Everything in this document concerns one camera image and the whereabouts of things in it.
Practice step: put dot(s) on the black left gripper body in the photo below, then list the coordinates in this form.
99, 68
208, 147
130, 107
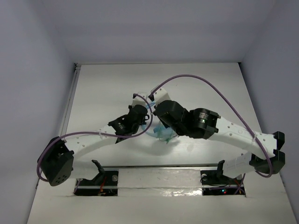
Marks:
144, 117

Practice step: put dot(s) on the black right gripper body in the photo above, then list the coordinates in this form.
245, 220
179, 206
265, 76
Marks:
177, 129

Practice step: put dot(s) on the light blue headphones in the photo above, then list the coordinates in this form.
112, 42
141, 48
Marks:
159, 131

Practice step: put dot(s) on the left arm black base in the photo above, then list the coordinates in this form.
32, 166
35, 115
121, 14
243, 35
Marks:
104, 183

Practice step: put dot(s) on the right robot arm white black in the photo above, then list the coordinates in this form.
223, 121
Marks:
263, 152

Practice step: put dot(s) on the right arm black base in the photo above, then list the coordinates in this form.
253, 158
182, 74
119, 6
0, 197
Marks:
216, 184

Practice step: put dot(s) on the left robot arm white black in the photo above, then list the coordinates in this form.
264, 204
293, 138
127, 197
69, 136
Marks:
56, 163

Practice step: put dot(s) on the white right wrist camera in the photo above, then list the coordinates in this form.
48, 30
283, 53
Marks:
159, 95

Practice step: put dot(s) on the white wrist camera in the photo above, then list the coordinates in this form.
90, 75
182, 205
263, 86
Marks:
139, 99
159, 95

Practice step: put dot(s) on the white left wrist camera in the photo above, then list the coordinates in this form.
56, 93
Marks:
139, 99

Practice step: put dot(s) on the metal rail with silver tape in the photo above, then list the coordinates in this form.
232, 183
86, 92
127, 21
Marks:
159, 181

